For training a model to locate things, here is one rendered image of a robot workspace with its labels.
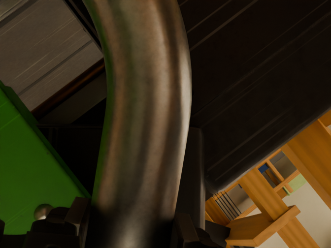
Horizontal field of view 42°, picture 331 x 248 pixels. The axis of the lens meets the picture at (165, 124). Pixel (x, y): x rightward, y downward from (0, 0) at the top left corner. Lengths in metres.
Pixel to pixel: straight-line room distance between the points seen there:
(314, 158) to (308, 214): 8.84
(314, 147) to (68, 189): 0.83
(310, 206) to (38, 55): 9.32
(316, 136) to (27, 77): 0.62
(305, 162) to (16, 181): 0.83
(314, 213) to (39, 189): 9.71
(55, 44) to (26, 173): 0.52
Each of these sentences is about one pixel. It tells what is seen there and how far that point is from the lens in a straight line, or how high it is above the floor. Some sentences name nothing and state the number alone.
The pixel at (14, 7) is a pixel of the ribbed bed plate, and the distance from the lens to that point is 0.26.
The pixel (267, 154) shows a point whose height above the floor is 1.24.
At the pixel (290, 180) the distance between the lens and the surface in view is 9.17.
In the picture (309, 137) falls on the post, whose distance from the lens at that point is 1.01.
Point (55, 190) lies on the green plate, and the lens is 0.23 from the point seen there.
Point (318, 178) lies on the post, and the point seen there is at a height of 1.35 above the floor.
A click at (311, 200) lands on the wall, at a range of 9.90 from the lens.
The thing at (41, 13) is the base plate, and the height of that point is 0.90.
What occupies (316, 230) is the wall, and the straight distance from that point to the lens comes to 9.88.
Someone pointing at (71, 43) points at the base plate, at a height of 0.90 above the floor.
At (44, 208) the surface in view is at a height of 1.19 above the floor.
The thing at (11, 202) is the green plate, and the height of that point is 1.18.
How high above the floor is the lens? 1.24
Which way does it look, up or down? 11 degrees down
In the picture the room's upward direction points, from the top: 143 degrees clockwise
